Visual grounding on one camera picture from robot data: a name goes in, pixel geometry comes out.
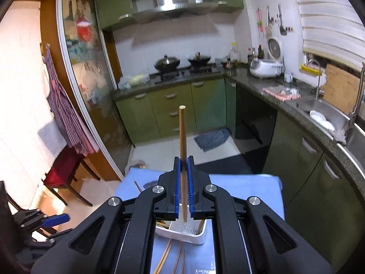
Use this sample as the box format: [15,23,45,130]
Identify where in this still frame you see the wooden chopstick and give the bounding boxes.
[154,239,171,274]
[179,105,188,223]
[172,243,186,274]
[134,181,143,193]
[156,221,169,229]

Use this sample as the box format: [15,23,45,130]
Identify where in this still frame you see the green lower kitchen cabinets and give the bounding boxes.
[113,69,364,270]

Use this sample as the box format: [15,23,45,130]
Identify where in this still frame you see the steel kitchen sink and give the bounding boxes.
[287,97,364,174]

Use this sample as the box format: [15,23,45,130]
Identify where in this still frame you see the steel kitchen faucet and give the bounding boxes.
[305,59,324,100]

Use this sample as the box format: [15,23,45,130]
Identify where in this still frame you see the dark wooden chair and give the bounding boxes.
[42,146,101,207]

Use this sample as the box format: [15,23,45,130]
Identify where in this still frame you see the blue star patterned tablecloth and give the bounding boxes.
[115,168,284,273]

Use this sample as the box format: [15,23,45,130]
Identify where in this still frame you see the white plastic utensil holder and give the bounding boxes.
[155,204,207,245]

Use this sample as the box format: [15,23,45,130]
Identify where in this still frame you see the red checkered apron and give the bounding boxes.
[43,45,100,156]

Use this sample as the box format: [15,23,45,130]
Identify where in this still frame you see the blue floor rag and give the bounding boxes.
[194,128,231,152]

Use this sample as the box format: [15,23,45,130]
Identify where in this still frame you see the glass sliding door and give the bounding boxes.
[56,0,131,180]

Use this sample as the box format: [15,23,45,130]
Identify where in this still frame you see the pink dish cloth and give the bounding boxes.
[262,85,301,101]

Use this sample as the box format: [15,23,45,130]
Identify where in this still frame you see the white rice cooker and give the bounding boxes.
[249,37,285,79]

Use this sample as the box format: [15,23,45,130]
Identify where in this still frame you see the black gas stove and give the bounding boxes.
[149,65,223,83]

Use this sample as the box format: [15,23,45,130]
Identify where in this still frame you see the wooden cutting board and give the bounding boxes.
[322,64,360,115]

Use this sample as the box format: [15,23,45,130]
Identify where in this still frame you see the black wok with lid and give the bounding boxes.
[154,55,181,72]

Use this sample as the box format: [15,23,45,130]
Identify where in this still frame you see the black wok right burner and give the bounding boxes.
[188,52,211,67]

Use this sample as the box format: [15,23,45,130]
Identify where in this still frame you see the hanging black spatula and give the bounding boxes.
[278,4,288,36]

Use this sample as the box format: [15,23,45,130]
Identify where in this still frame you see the white window blind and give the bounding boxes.
[296,0,364,71]

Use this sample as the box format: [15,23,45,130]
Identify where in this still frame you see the steel range hood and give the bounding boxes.
[132,0,225,24]

